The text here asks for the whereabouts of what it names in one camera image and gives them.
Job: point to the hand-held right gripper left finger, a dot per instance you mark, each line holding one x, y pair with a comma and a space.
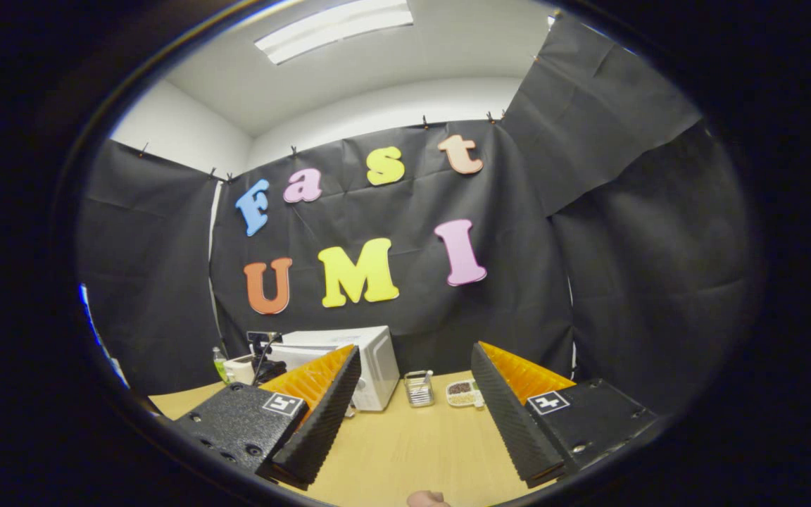
321, 429

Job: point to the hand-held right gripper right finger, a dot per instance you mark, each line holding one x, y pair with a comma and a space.
511, 422

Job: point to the white microwave oven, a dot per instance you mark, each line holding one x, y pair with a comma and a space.
377, 373

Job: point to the white toaster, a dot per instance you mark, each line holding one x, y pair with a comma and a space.
238, 370

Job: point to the clear plastic bottle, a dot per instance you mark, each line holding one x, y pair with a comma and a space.
219, 366

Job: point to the white sectioned dish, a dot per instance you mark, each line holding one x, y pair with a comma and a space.
460, 394

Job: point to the black backdrop cloth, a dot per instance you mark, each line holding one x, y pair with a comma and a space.
518, 282

